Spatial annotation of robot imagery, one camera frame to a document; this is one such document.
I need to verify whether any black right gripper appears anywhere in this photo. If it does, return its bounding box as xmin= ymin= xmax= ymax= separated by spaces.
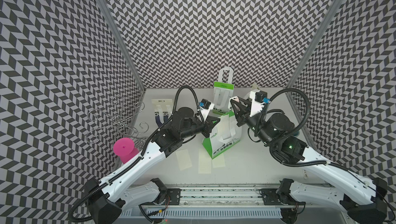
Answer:
xmin=231 ymin=96 xmax=273 ymax=146

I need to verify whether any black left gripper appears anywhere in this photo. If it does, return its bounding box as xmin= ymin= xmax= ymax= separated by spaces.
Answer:
xmin=180 ymin=113 xmax=220 ymax=139

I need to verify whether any cream receipt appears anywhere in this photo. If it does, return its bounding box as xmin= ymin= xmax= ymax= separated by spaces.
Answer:
xmin=176 ymin=149 xmax=192 ymax=171
xmin=217 ymin=114 xmax=235 ymax=143
xmin=198 ymin=149 xmax=212 ymax=174
xmin=212 ymin=154 xmax=226 ymax=168

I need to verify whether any green white bag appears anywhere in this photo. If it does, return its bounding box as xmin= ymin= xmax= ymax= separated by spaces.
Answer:
xmin=213 ymin=66 xmax=235 ymax=115
xmin=202 ymin=111 xmax=242 ymax=159

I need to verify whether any green white bag front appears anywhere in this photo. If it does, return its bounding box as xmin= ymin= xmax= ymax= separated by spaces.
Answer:
xmin=202 ymin=111 xmax=242 ymax=159

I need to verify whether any small pink stapler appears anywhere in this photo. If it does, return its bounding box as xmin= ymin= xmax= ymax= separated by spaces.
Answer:
xmin=232 ymin=96 xmax=240 ymax=102

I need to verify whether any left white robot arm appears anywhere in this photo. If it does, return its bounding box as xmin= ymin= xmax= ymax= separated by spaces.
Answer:
xmin=68 ymin=86 xmax=220 ymax=224

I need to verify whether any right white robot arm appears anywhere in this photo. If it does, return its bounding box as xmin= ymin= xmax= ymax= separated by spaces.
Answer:
xmin=229 ymin=88 xmax=396 ymax=224

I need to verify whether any navy cream Cheerful bag right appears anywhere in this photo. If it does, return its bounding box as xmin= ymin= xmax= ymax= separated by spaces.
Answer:
xmin=251 ymin=83 xmax=260 ymax=92

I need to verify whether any navy cream cheerful bag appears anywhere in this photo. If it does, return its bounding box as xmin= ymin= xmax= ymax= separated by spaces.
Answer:
xmin=251 ymin=83 xmax=260 ymax=92
xmin=152 ymin=99 xmax=173 ymax=127

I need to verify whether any navy cream Cheerful bag left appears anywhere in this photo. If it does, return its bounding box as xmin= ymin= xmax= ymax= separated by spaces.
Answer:
xmin=152 ymin=99 xmax=173 ymax=127

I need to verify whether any pink plastic cup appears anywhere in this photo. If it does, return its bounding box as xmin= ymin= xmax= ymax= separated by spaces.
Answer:
xmin=113 ymin=137 xmax=139 ymax=164

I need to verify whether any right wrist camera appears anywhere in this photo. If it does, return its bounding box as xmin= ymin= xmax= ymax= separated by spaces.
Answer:
xmin=249 ymin=90 xmax=271 ymax=117

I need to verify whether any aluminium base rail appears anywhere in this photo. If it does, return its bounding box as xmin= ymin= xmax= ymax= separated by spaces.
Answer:
xmin=98 ymin=185 xmax=350 ymax=209

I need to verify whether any silver wire stand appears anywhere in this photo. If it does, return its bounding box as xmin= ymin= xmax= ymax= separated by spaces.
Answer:
xmin=85 ymin=96 xmax=149 ymax=144

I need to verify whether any white vented cable duct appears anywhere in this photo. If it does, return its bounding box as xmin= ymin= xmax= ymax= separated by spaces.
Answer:
xmin=120 ymin=208 xmax=283 ymax=220

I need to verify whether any aluminium corner post right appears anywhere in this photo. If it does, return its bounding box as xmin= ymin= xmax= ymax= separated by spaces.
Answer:
xmin=286 ymin=0 xmax=344 ymax=88

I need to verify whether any aluminium corner post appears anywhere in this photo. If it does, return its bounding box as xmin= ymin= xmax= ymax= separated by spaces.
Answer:
xmin=286 ymin=0 xmax=344 ymax=88
xmin=95 ymin=0 xmax=145 ymax=91

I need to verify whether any aluminium corner post left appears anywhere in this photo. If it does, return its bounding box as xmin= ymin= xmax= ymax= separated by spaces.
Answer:
xmin=95 ymin=0 xmax=145 ymax=91

